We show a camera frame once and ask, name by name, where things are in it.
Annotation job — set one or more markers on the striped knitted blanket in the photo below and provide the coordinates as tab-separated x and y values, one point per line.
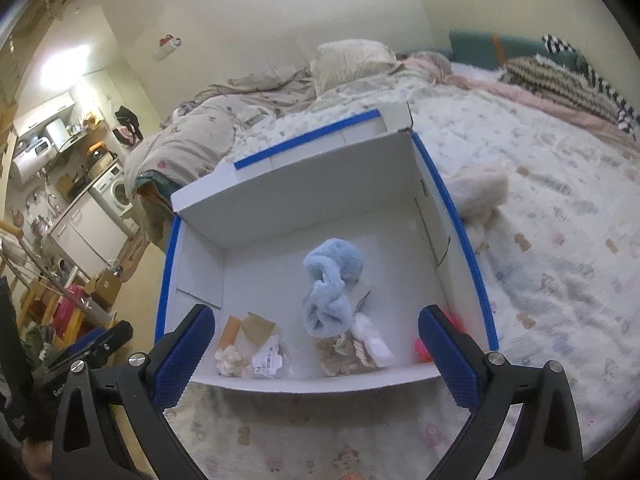
554	82

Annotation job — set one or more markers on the beige lace scrunchie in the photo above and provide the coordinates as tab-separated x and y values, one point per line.
344	355

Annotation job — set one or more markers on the pink sheet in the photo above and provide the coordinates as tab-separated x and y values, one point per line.
437	68

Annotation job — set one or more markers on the white paper label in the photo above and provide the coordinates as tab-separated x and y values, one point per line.
268	360

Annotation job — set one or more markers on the light blue fluffy scrunchie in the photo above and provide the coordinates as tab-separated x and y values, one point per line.
335	268

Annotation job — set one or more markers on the wooden stool red bag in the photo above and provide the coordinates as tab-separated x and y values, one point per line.
69	316

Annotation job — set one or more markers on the cardboard box on floor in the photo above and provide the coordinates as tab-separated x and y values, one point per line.
104	289

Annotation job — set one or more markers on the beige crumpled duvet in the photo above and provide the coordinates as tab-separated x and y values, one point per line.
203	130

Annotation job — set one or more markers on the orange sponge piece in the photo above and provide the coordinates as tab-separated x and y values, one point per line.
229	333

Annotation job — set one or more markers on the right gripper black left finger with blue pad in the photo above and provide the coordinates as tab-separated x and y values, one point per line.
87	443

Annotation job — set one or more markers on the beige pillow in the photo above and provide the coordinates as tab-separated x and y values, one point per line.
343	61

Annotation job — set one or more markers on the wall hook with items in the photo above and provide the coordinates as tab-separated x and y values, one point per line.
166	46

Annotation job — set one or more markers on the green headboard cushion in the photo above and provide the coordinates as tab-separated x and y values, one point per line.
491	51

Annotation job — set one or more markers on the pink rubber duck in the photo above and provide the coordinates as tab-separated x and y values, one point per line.
437	332

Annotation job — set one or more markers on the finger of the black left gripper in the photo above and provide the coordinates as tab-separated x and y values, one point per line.
94	348

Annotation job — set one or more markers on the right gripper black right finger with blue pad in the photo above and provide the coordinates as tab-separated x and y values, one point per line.
545	443

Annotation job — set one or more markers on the white crumpled paper ball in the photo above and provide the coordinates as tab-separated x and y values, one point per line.
231	363

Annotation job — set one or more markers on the white cabinet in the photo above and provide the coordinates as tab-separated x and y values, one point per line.
87	236

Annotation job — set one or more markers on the cream fluffy blanket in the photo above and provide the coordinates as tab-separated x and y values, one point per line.
478	191

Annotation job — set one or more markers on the white cardboard box blue edges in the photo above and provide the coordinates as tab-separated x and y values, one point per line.
240	236

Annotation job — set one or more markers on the brown cardboard piece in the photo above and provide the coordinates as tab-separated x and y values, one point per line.
256	329

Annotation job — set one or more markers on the white fluffy pompom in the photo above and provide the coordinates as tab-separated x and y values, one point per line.
364	331

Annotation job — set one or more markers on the white washing machine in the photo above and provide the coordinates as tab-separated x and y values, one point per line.
109	191

